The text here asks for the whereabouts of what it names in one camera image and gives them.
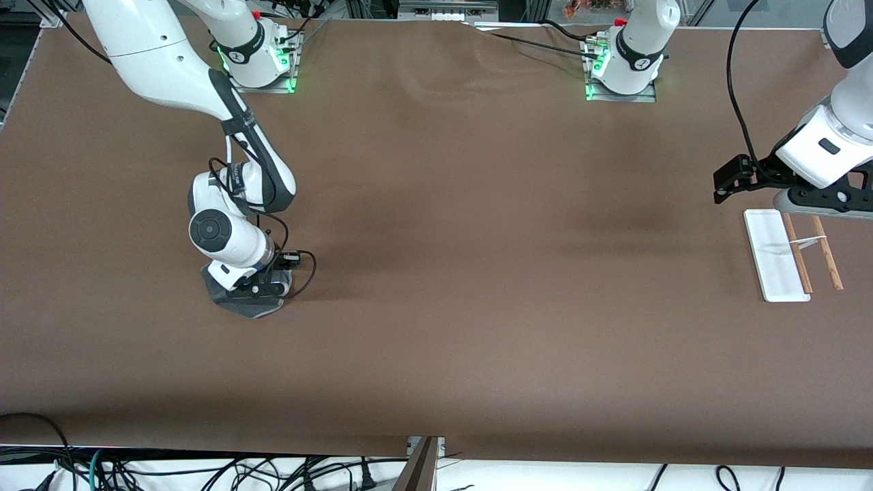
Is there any grey towel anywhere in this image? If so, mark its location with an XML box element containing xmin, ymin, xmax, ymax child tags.
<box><xmin>201</xmin><ymin>265</ymin><xmax>288</xmax><ymax>321</ymax></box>

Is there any white rack with wooden rods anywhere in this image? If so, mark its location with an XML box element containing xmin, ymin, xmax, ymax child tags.
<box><xmin>743</xmin><ymin>208</ymin><xmax>845</xmax><ymax>303</ymax></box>

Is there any white power strip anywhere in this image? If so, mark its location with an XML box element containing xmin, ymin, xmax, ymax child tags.
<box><xmin>398</xmin><ymin>0</ymin><xmax>499</xmax><ymax>23</ymax></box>

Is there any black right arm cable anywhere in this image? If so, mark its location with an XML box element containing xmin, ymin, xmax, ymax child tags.
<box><xmin>27</xmin><ymin>0</ymin><xmax>319</xmax><ymax>301</ymax></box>

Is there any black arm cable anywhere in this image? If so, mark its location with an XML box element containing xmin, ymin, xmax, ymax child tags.
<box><xmin>726</xmin><ymin>0</ymin><xmax>763</xmax><ymax>168</ymax></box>
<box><xmin>27</xmin><ymin>0</ymin><xmax>319</xmax><ymax>301</ymax></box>

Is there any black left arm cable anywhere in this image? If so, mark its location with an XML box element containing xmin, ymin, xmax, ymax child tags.
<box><xmin>726</xmin><ymin>0</ymin><xmax>763</xmax><ymax>168</ymax></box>

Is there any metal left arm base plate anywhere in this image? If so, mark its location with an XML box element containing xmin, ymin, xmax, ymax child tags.
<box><xmin>584</xmin><ymin>40</ymin><xmax>658</xmax><ymax>104</ymax></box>

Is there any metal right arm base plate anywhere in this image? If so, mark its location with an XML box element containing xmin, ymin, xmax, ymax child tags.
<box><xmin>224</xmin><ymin>31</ymin><xmax>301</xmax><ymax>95</ymax></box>

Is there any black table cable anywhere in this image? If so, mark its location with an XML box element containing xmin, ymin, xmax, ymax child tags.
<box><xmin>541</xmin><ymin>18</ymin><xmax>609</xmax><ymax>43</ymax></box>
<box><xmin>469</xmin><ymin>25</ymin><xmax>602</xmax><ymax>59</ymax></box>

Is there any metal frame post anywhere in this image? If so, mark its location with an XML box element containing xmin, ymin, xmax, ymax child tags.
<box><xmin>394</xmin><ymin>436</ymin><xmax>446</xmax><ymax>491</ymax></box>

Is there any thick black floor cable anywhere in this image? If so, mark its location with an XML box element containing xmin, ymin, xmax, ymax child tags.
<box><xmin>0</xmin><ymin>412</ymin><xmax>77</xmax><ymax>491</ymax></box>

